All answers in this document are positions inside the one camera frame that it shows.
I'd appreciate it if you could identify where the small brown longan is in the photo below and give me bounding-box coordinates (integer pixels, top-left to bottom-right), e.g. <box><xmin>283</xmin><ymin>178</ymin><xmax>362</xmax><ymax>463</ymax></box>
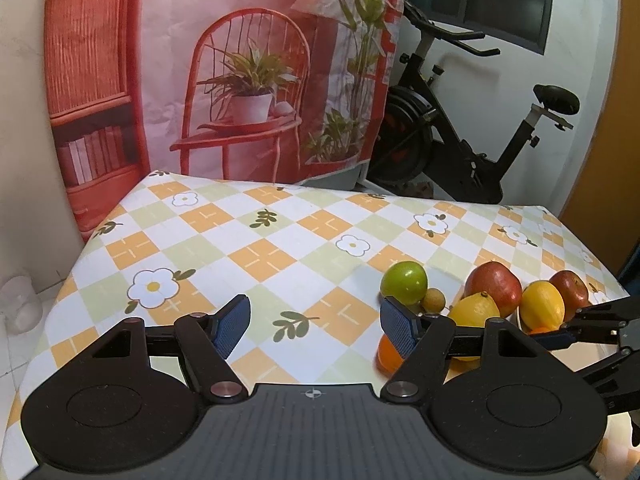
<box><xmin>421</xmin><ymin>288</ymin><xmax>447</xmax><ymax>313</ymax></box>

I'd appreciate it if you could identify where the left small orange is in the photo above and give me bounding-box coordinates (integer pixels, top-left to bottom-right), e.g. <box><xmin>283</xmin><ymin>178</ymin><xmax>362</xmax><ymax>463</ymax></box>
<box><xmin>376</xmin><ymin>335</ymin><xmax>404</xmax><ymax>377</ymax></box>

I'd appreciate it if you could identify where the large yellow lemon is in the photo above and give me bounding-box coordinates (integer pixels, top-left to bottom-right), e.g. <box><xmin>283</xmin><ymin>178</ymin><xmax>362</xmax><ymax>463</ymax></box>
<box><xmin>447</xmin><ymin>291</ymin><xmax>501</xmax><ymax>362</ymax></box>

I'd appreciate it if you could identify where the green apple far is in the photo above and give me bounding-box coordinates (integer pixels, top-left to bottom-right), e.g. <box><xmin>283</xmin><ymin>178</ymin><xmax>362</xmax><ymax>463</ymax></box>
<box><xmin>380</xmin><ymin>261</ymin><xmax>428</xmax><ymax>307</ymax></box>

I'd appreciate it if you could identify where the small orange in bowl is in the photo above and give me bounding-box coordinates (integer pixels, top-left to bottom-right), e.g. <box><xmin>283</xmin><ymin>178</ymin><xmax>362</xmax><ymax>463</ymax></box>
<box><xmin>528</xmin><ymin>326</ymin><xmax>555</xmax><ymax>336</ymax></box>

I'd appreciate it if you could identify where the red apple in bowl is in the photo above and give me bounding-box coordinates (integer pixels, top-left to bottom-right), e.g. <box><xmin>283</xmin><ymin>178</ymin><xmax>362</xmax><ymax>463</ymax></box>
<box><xmin>549</xmin><ymin>270</ymin><xmax>591</xmax><ymax>322</ymax></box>

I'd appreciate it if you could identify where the large red apple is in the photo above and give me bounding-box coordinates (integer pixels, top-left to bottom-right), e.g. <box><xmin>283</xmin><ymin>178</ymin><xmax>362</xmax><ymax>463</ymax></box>
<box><xmin>464</xmin><ymin>261</ymin><xmax>523</xmax><ymax>318</ymax></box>

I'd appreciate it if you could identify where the yellow lemon in bowl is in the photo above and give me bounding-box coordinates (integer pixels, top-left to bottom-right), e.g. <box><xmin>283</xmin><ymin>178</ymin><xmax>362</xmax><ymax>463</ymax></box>
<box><xmin>518</xmin><ymin>281</ymin><xmax>565</xmax><ymax>330</ymax></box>

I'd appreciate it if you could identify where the checkered floral tablecloth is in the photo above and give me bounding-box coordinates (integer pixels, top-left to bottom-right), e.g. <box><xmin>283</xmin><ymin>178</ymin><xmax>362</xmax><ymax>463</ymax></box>
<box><xmin>1</xmin><ymin>170</ymin><xmax>625</xmax><ymax>479</ymax></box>

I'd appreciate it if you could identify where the black exercise bike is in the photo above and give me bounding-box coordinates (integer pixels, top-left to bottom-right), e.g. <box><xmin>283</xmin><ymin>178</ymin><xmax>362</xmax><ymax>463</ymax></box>
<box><xmin>366</xmin><ymin>0</ymin><xmax>582</xmax><ymax>206</ymax></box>

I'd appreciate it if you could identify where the pink printed backdrop cloth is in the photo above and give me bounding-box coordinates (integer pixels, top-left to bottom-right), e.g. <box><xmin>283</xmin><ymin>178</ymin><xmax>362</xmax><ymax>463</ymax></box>
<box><xmin>44</xmin><ymin>0</ymin><xmax>404</xmax><ymax>236</ymax></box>

